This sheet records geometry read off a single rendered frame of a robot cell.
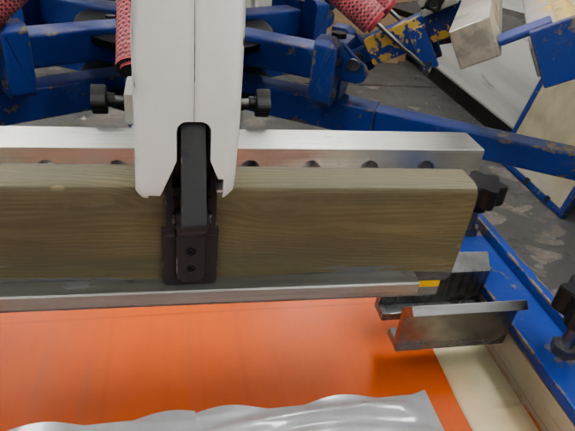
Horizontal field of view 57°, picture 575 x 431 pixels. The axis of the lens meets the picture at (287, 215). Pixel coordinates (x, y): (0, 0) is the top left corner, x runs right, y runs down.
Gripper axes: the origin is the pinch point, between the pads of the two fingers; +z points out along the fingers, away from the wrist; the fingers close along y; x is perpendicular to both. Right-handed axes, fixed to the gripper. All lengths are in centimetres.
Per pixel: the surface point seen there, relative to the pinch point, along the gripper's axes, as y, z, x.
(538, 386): 5.0, 10.9, 25.9
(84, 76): -75, 16, -17
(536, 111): -211, 72, 190
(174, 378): -0.9, 14.0, -0.9
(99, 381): -1.1, 14.0, -6.5
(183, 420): 3.2, 13.6, -0.4
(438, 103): -307, 105, 185
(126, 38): -47.8, 1.2, -6.7
